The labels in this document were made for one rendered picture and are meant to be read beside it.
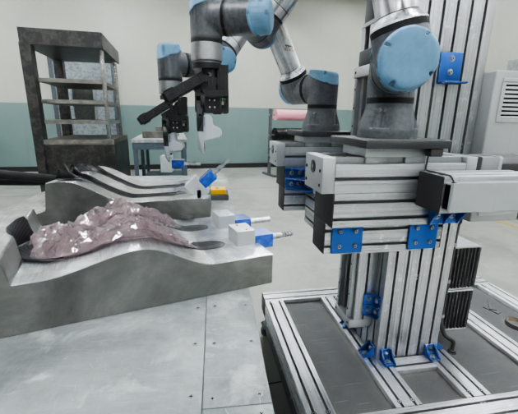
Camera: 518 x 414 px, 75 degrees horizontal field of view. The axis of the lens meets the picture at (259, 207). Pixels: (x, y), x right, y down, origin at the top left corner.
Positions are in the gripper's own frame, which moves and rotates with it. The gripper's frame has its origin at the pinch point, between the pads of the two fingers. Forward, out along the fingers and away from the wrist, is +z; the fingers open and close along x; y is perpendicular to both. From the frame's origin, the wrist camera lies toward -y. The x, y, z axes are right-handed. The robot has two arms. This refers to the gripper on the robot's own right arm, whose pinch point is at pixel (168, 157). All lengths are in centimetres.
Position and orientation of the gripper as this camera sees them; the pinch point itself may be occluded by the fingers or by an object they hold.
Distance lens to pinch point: 119.0
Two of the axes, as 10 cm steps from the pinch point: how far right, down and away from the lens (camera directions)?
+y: 9.9, -0.2, 1.3
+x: -1.3, -2.6, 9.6
